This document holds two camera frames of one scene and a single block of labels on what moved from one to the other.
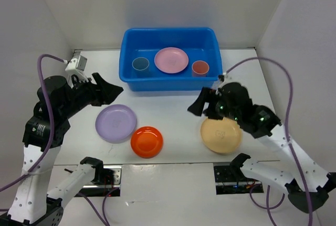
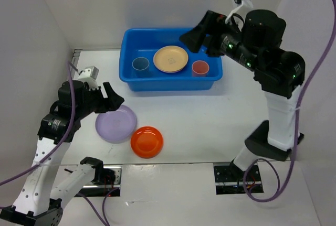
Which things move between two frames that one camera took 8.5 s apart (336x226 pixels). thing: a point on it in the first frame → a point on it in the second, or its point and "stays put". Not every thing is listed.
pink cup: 199,68 stays put
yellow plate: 221,136 → 170,58
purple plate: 115,123 stays put
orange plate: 146,142 stays put
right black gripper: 203,96 → 211,23
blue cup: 140,67 stays put
